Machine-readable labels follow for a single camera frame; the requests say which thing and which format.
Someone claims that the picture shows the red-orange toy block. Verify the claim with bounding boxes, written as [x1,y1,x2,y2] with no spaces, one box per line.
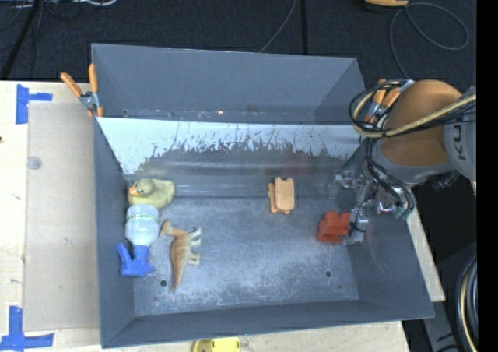
[316,210,352,245]

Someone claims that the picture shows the orange toy bread slices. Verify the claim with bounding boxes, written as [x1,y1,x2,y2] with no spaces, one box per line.
[267,176,296,216]

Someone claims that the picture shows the grey metal bin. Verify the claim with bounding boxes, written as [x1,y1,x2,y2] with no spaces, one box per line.
[90,43,437,349]

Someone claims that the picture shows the tan toy dinosaur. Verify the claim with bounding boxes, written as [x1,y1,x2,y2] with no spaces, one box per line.
[158,218,203,294]

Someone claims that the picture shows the yellow rubber duck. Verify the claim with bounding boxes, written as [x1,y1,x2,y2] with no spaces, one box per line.
[127,177,177,211]

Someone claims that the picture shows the white spray bottle blue trigger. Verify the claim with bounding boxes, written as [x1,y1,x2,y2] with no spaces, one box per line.
[115,203,160,278]

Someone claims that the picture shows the black cylinder on white bracket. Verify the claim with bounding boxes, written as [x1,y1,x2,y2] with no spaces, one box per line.
[429,171,461,192]

